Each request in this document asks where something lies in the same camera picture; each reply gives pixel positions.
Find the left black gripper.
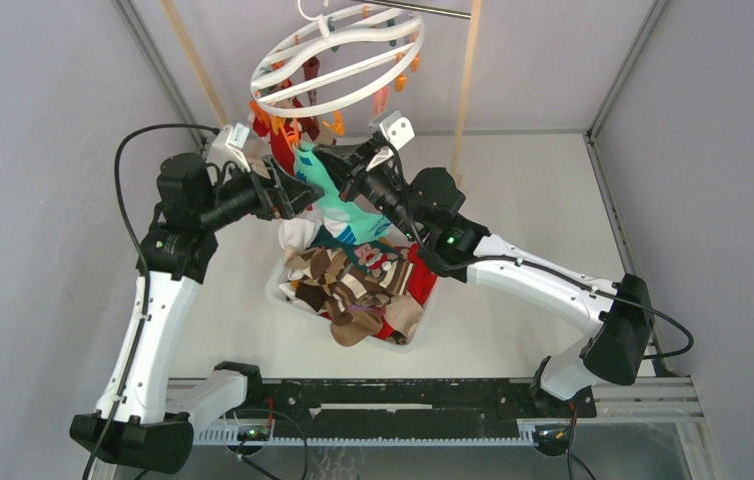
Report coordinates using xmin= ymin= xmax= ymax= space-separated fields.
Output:
xmin=197 ymin=156 xmax=323 ymax=232

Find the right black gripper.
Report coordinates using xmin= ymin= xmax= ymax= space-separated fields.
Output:
xmin=316 ymin=136 xmax=424 ymax=241

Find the orange clothes peg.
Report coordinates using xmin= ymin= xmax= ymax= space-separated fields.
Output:
xmin=280 ymin=118 xmax=301 ymax=151

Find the mint green sock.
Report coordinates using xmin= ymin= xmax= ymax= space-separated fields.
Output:
xmin=294 ymin=140 xmax=391 ymax=245

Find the white round clip hanger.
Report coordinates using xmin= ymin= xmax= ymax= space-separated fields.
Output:
xmin=249 ymin=3 xmax=425 ymax=118

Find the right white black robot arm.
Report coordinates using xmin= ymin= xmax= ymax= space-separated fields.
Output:
xmin=312 ymin=140 xmax=655 ymax=416

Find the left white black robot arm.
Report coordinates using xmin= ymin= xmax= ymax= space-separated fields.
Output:
xmin=70 ymin=153 xmax=323 ymax=474

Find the brown striped socks pile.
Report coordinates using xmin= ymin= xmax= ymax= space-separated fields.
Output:
xmin=281 ymin=247 xmax=425 ymax=346

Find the white sock in basket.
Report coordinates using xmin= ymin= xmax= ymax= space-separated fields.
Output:
xmin=278 ymin=218 xmax=322 ymax=252

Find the red white striped hanging sock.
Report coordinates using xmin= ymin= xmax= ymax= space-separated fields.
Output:
xmin=249 ymin=100 xmax=321 ymax=174

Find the dark teal patterned sock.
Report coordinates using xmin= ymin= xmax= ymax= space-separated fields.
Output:
xmin=309 ymin=227 xmax=409 ymax=278

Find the translucent white laundry basket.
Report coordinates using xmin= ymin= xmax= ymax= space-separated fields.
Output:
xmin=265 ymin=218 xmax=438 ymax=352

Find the red garment in basket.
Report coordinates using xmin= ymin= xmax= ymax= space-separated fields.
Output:
xmin=407 ymin=245 xmax=438 ymax=306

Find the tan brown sock in basket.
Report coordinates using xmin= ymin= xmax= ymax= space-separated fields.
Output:
xmin=328 ymin=304 xmax=384 ymax=347

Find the metal rack rod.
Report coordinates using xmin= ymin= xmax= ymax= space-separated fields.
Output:
xmin=355 ymin=0 xmax=473 ymax=21

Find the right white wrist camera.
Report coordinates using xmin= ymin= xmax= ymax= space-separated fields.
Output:
xmin=368 ymin=109 xmax=415 ymax=150

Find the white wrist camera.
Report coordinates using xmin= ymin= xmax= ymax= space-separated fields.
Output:
xmin=206 ymin=122 xmax=251 ymax=172
xmin=368 ymin=109 xmax=415 ymax=150

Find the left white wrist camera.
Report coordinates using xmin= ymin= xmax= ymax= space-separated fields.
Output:
xmin=206 ymin=122 xmax=251 ymax=172

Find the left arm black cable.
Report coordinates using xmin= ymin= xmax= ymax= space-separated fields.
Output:
xmin=82 ymin=123 xmax=223 ymax=480

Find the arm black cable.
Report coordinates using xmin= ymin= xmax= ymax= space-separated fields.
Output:
xmin=376 ymin=139 xmax=696 ymax=480
xmin=82 ymin=123 xmax=223 ymax=480

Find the wooden hanger rack frame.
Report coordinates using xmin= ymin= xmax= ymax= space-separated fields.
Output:
xmin=158 ymin=0 xmax=484 ymax=187

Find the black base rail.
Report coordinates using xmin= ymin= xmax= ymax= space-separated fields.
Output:
xmin=202 ymin=377 xmax=598 ymax=440

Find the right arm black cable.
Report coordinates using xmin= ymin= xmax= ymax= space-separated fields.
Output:
xmin=376 ymin=139 xmax=696 ymax=480

